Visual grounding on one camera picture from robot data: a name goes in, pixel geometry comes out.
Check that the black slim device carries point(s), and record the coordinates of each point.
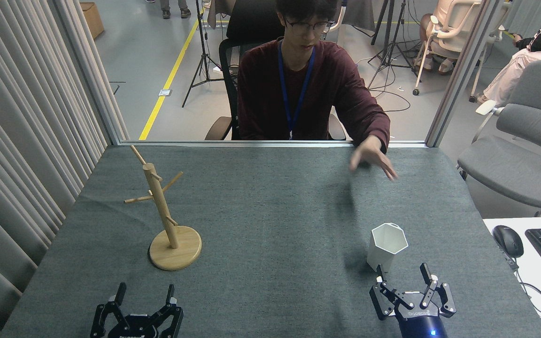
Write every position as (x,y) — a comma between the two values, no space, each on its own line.
(509,259)

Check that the white desk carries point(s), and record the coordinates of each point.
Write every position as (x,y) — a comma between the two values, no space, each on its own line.
(533,281)

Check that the cardboard box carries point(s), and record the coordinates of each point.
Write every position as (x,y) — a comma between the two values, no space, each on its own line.
(93,19)

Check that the seated person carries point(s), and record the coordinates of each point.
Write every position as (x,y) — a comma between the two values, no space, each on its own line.
(298,94)

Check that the black slim tripod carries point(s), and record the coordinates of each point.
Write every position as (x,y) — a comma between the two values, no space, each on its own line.
(202,56)

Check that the wooden cup rack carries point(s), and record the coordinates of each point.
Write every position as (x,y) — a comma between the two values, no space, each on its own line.
(175,249)

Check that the black computer mouse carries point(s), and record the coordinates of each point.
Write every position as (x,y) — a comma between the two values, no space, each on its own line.
(508,240)

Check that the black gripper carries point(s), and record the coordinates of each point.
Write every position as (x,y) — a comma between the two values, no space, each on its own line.
(135,327)
(420,321)

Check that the grey padded chair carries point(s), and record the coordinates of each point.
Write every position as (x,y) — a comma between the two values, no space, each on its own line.
(519,164)

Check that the grey pleated curtain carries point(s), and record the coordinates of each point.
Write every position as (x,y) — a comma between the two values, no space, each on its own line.
(21,117)

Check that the white hexagonal cup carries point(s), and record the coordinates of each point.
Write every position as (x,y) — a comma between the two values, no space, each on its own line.
(379,256)

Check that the floor outlet plate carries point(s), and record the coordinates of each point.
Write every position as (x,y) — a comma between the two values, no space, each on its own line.
(165,92)

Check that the silver frame post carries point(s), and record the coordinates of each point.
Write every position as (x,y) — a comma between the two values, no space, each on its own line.
(92,70)
(463,70)

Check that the person's hand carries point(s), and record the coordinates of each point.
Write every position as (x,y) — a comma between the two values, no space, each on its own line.
(369,152)

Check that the black office chair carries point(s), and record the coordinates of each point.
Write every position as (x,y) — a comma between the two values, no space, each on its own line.
(227,61)

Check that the black-rimmed glasses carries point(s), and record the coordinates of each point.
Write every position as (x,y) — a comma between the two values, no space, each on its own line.
(308,26)

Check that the standing person's feet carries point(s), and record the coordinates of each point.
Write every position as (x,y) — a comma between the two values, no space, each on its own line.
(175,10)

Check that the person in black top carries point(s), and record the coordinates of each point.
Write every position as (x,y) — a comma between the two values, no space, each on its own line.
(533,51)

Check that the white office chair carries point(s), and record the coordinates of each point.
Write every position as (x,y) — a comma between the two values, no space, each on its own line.
(453,28)

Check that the grey felt table cloth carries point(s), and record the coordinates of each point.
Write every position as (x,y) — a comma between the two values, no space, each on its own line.
(275,225)

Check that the person on white chair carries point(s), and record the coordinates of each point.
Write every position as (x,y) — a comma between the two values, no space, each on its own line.
(432,47)

